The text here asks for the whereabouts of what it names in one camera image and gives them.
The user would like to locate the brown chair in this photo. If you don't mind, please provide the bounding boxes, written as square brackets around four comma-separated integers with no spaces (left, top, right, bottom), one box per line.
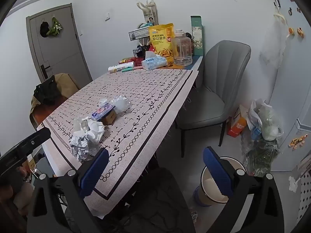
[30,73,80,129]

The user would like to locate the yellow snack bag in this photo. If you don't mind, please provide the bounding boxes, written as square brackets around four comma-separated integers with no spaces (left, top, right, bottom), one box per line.
[149,23,175,63]

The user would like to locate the printed paper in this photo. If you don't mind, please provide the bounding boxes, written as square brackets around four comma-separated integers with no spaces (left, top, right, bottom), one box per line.
[70,135,94,162]

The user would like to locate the plastic bag of green vegetables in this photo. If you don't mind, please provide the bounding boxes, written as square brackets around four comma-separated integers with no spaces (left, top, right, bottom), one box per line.
[243,136,280,177]

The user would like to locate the orange cardboard box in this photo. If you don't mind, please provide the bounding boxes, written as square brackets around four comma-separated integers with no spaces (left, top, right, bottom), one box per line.
[227,104,251,136]

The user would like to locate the black wire basket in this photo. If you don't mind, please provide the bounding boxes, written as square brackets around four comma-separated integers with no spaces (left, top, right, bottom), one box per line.
[129,28,152,42]

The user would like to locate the blue plastic wrapper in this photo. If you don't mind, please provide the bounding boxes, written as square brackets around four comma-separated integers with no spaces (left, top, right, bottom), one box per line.
[92,103,117,122]

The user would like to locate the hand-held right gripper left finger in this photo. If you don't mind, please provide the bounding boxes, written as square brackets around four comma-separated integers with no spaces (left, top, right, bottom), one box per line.
[27,148,110,233]

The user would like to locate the black door handle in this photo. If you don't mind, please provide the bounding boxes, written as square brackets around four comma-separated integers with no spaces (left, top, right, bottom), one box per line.
[41,64,50,82]

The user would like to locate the white and blue trash bin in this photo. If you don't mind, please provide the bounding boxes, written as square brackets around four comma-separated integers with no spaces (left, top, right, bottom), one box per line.
[193,156,246,207]

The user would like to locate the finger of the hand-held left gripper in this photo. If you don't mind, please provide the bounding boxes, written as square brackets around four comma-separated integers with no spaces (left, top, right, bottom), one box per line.
[0,127,51,176]

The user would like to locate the plastic bag of white items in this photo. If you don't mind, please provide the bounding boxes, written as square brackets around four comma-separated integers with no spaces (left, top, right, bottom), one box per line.
[248,99,283,141]

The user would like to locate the orange cluster fridge magnets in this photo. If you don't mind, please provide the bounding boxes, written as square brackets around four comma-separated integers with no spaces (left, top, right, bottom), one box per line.
[288,135,307,148]

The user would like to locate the grey upholstered chair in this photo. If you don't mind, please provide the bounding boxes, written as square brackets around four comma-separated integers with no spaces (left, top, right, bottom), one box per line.
[175,40,251,158]

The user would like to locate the small brown cardboard box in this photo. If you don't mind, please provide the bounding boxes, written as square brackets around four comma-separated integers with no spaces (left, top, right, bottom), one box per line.
[101,109,116,126]

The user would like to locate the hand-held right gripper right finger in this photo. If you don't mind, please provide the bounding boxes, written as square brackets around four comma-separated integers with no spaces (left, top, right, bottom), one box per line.
[203,146,285,233]

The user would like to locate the white roll of bags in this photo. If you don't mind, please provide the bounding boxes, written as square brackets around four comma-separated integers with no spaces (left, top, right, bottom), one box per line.
[108,62,135,73]

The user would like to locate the light blue refrigerator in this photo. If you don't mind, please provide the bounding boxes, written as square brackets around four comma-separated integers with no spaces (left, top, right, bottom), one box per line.
[270,0,311,173]

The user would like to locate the grey door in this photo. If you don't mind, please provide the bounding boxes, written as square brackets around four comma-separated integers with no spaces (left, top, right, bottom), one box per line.
[26,3,93,84]

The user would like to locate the black utensil holder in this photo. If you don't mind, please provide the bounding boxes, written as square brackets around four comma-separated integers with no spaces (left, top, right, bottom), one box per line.
[132,45,153,57]

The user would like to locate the dark cloth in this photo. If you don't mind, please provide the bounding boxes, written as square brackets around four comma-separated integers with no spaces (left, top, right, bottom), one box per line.
[33,76,67,106]

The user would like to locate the clear plastic bag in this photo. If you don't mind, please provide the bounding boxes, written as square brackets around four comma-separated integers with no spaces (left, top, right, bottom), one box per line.
[111,96,132,114]

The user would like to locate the clear plastic jug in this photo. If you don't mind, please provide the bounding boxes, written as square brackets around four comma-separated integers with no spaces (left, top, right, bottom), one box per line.
[173,30,193,66]

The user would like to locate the red snack packets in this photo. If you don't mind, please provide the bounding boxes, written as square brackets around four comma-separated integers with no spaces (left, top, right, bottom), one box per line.
[119,57,144,65]

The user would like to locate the tall green box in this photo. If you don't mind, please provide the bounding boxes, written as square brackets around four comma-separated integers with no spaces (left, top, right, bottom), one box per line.
[190,16,204,56]

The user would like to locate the green hat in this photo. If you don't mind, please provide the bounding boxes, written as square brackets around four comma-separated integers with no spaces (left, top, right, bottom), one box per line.
[47,17,64,37]

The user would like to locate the black hat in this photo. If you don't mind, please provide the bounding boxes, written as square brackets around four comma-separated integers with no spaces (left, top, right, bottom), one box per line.
[39,21,50,38]

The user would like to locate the person's left hand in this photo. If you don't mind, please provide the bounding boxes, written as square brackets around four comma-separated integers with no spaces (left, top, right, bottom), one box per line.
[0,166,35,216]

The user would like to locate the white net bag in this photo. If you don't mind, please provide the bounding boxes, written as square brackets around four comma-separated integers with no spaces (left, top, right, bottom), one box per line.
[260,12,289,68]

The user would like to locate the blue tissue pack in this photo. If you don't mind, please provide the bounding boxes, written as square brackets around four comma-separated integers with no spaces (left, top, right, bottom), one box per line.
[141,55,168,71]

